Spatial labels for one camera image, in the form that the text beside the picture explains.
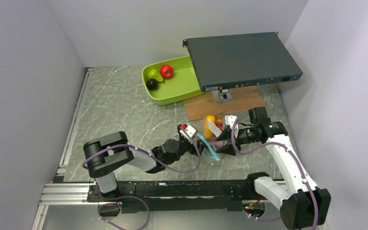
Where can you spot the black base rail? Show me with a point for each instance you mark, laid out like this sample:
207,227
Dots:
230,195

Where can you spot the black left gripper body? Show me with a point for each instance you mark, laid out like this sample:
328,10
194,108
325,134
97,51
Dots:
185,147

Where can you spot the orange fake fruit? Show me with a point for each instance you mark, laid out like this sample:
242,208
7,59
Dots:
208,122

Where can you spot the red fake apple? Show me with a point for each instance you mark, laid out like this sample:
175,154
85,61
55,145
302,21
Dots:
166,71

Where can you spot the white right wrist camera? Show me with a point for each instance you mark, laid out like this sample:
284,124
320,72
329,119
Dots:
229,121

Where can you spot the dark purple fake fruit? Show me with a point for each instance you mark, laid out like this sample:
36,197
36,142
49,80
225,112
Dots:
152,84

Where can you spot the aluminium frame rail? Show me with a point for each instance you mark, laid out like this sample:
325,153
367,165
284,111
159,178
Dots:
58,192

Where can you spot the dark grey rack device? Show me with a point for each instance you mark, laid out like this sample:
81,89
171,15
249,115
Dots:
241,60

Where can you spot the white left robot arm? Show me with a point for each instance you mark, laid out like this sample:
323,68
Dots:
106,154

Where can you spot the clear zip top bag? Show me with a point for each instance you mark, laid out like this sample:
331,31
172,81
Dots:
210,146

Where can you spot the lime green plastic tub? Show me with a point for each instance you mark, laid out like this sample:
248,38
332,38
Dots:
182,86

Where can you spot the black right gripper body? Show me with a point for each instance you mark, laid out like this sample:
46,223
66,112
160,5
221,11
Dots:
245,136

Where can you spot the metal stand base plate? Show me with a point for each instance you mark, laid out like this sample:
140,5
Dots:
222,96

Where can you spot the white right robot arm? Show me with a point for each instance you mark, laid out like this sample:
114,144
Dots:
301,202

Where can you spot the wooden board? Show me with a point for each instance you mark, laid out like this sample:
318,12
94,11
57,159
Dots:
199,107

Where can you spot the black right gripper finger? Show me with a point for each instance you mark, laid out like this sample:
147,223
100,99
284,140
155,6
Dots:
227,149
226,134

